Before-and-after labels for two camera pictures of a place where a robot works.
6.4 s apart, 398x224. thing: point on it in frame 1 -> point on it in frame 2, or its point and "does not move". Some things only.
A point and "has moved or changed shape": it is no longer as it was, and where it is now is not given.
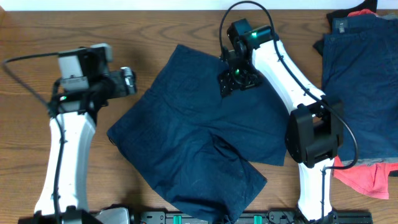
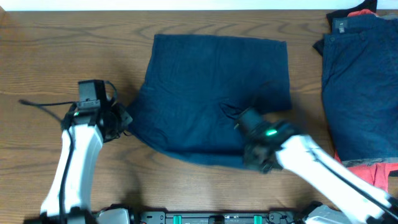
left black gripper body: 116,83 -> 125,117
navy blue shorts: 185,134 has moved or changed shape
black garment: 370,5 does not move
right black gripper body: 242,77 -> 254,160
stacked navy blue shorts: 360,70 does not move
